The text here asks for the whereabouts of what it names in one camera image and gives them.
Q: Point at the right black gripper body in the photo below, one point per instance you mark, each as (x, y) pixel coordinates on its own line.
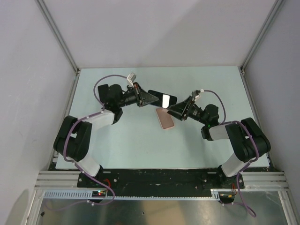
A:
(193, 112)

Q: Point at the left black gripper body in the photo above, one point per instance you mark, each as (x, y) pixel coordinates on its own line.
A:
(132, 97)

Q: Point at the pink phone case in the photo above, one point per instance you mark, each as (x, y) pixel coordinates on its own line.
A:
(165, 119)

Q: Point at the black smartphone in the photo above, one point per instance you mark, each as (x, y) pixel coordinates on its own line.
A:
(164, 100)

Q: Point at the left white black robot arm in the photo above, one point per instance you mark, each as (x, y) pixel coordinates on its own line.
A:
(73, 138)

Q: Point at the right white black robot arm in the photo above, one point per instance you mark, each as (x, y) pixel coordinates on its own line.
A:
(246, 138)

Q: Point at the small black phone left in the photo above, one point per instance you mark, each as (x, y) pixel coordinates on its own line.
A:
(103, 92)

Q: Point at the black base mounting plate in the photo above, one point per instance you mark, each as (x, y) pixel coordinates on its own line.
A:
(159, 182)

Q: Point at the right controller board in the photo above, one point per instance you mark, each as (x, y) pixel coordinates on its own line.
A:
(226, 198)

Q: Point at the controller board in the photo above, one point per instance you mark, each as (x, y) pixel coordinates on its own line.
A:
(226, 198)
(99, 193)

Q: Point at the left controller board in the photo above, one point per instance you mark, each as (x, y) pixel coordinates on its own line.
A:
(99, 193)

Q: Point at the left aluminium corner post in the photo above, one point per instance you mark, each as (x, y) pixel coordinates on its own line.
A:
(57, 34)

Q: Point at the aluminium corner post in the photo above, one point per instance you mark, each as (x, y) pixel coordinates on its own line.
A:
(57, 34)
(273, 13)

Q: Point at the aluminium front frame rail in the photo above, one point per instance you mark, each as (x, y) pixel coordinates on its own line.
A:
(254, 181)

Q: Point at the right aluminium corner post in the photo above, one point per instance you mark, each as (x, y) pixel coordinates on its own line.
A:
(273, 13)

